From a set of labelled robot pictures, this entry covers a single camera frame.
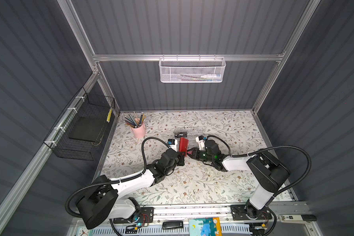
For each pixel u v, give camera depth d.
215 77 0.89
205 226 0.70
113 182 0.46
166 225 0.68
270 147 0.50
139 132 1.01
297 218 0.69
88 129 0.75
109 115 0.83
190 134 1.06
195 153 0.79
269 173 0.48
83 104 0.79
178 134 0.97
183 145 0.83
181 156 0.81
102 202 0.41
